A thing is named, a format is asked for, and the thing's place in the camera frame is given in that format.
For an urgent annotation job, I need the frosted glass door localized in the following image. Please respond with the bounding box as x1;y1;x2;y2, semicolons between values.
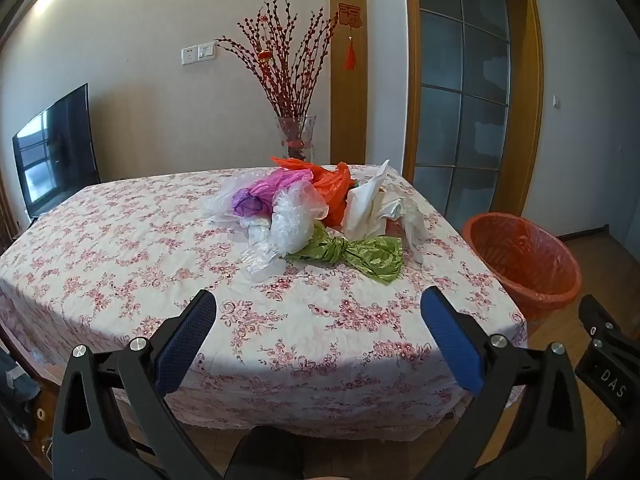
414;0;512;222

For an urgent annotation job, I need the wooden wall panel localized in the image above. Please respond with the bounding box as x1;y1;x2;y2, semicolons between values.
328;0;369;166

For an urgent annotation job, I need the floral tablecloth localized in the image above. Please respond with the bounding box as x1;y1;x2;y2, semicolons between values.
0;162;528;441

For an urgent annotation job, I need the thin clear plastic bag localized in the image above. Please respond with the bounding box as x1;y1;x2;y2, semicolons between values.
205;175;261;228

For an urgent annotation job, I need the black flat television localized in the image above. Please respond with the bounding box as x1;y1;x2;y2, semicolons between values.
12;82;102;219

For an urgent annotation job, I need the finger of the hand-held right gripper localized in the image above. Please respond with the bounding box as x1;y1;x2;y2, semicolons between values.
578;295;626;347

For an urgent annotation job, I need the white translucent plastic bag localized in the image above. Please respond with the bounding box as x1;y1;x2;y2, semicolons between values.
270;180;329;254

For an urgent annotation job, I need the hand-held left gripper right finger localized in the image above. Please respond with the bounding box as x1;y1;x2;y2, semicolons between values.
415;287;587;480

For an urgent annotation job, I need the orange plastic waste basket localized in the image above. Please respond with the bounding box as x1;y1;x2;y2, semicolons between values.
462;212;583;323

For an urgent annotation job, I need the green knotted plastic bag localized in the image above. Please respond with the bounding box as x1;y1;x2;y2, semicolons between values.
285;222;404;287

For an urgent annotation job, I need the small orange plastic bag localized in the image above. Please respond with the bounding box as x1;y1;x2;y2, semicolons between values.
271;156;322;181

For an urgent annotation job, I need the printed clear plastic bag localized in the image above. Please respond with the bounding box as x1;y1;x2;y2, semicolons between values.
240;220;284;279

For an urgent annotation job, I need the wooden door frame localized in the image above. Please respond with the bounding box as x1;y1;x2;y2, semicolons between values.
402;0;544;242

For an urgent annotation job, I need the grey cloth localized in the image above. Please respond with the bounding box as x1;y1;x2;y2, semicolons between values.
0;345;42;442

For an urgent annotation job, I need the person's dark trouser leg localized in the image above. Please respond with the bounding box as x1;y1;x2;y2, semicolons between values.
222;425;307;480

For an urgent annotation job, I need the pink plastic bag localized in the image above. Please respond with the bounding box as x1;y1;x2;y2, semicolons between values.
250;169;313;202

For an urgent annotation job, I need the red tassel wall ornament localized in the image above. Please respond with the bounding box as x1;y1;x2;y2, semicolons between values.
337;2;366;72

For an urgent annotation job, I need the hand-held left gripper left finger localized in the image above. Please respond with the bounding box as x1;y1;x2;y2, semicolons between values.
52;289;221;480

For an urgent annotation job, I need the white tissue paper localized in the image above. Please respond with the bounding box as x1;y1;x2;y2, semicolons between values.
342;160;392;241

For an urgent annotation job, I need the purple plastic bag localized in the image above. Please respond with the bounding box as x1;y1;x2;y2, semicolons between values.
232;187;273;216

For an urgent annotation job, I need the glass vase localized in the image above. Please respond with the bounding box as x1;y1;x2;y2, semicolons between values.
276;115;318;164

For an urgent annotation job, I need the large orange plastic bag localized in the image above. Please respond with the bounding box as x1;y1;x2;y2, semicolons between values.
312;162;353;226

